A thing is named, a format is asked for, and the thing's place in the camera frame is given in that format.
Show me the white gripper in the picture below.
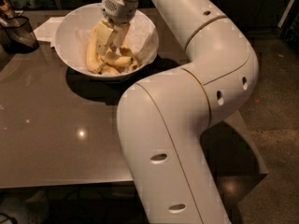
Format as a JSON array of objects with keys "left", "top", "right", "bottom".
[{"left": 95, "top": 0, "right": 138, "bottom": 55}]

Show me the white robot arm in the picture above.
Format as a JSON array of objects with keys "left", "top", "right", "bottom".
[{"left": 102, "top": 0, "right": 258, "bottom": 224}]

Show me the small bottom banana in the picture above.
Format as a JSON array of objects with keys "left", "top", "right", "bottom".
[{"left": 100, "top": 64, "right": 120, "bottom": 76}]

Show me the white bowl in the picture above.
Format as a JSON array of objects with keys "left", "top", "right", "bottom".
[{"left": 55, "top": 3, "right": 147, "bottom": 82}]

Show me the white paper napkin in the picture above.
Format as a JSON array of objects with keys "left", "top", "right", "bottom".
[{"left": 34, "top": 17, "right": 64, "bottom": 48}]

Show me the black mesh basket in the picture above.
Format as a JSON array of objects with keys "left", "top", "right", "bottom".
[{"left": 0, "top": 16, "right": 39, "bottom": 53}]

